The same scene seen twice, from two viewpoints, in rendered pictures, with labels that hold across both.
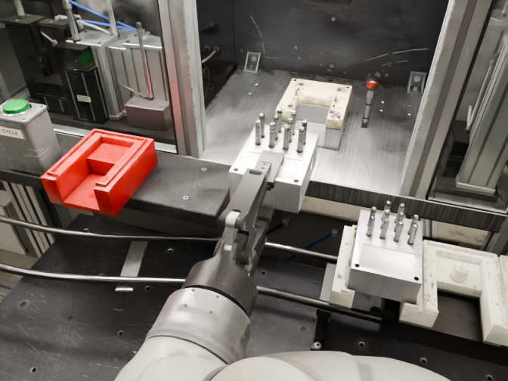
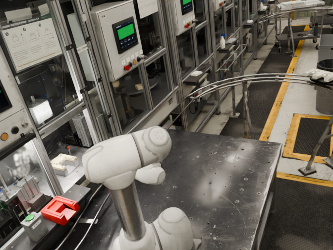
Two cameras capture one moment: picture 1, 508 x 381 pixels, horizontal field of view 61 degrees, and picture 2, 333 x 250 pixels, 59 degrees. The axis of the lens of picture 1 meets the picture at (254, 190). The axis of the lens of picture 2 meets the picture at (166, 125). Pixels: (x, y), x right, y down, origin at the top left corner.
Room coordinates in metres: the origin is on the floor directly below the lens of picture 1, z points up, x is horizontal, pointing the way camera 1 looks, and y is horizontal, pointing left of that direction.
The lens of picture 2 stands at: (-0.34, 1.27, 2.01)
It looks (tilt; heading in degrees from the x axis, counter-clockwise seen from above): 29 degrees down; 285
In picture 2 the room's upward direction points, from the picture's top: 10 degrees counter-clockwise
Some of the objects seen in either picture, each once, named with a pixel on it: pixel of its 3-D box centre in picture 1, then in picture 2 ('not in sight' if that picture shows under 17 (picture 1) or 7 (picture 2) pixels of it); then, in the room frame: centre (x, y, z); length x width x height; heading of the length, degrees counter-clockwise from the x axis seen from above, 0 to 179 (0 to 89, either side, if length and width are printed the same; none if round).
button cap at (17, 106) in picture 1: (16, 109); (30, 218); (0.66, 0.41, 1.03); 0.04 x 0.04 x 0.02
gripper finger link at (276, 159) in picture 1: (266, 169); not in sight; (0.44, -0.02, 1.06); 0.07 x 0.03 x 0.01; 163
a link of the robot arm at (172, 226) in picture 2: not in sight; (174, 229); (-0.01, 0.29, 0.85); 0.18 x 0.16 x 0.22; 31
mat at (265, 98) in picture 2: not in sight; (279, 62); (-1.19, -4.41, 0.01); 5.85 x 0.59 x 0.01; 73
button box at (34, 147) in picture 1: (30, 134); (33, 225); (0.67, 0.40, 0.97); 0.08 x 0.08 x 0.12; 73
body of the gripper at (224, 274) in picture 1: (227, 275); not in sight; (0.30, 0.03, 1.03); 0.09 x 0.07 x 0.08; 163
